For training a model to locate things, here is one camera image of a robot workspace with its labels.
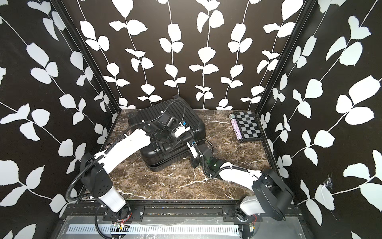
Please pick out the black white checkered board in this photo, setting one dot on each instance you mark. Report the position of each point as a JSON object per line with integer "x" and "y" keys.
{"x": 248, "y": 126}

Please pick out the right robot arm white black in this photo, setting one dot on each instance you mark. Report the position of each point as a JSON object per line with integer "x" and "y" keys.
{"x": 271, "y": 196}

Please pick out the white slotted cable duct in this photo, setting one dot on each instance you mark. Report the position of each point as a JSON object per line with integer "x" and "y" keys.
{"x": 137, "y": 229}

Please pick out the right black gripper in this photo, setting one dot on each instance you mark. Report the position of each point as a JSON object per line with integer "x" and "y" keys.
{"x": 192, "y": 161}

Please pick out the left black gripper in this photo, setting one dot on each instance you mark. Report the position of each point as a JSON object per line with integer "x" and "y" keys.
{"x": 175, "y": 143}

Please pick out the black ribbed hard-shell suitcase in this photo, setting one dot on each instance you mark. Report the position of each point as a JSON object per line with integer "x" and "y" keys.
{"x": 177, "y": 124}

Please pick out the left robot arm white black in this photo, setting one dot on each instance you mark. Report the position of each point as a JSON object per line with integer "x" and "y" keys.
{"x": 95, "y": 170}

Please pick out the purple glitter tube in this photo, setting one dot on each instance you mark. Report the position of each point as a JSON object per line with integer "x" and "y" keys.
{"x": 235, "y": 126}

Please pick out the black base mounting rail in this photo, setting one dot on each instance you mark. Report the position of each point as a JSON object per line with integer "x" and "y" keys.
{"x": 143, "y": 209}

